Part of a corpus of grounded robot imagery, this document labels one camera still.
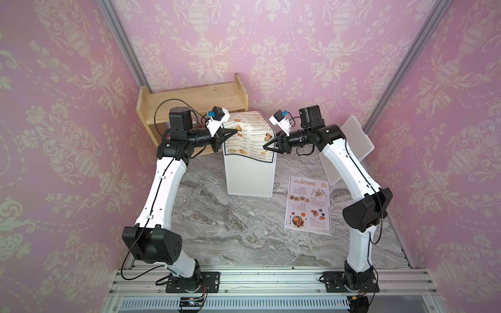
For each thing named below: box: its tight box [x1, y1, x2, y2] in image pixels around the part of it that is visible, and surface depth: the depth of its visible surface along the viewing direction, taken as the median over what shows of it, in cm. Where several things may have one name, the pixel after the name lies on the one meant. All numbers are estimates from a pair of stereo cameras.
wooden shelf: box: [136, 73, 250, 148], surface depth 79 cm
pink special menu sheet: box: [284, 175, 332, 236], surface depth 96 cm
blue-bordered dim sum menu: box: [222, 110, 276, 163], surface depth 73 cm
